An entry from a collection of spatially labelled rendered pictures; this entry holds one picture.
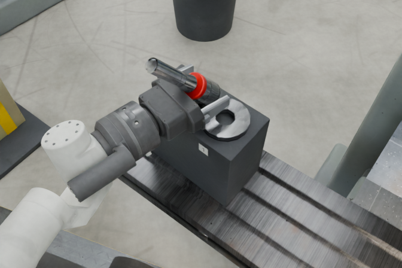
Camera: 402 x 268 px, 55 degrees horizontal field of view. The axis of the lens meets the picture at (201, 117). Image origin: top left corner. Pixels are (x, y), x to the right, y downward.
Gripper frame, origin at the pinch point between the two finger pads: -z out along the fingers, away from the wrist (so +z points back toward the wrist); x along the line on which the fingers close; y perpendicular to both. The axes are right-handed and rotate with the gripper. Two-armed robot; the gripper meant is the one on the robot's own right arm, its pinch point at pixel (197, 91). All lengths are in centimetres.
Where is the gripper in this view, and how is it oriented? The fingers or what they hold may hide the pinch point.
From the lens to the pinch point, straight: 68.5
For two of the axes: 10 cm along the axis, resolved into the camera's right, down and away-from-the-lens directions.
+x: -6.4, -6.1, 4.7
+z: -7.7, 5.1, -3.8
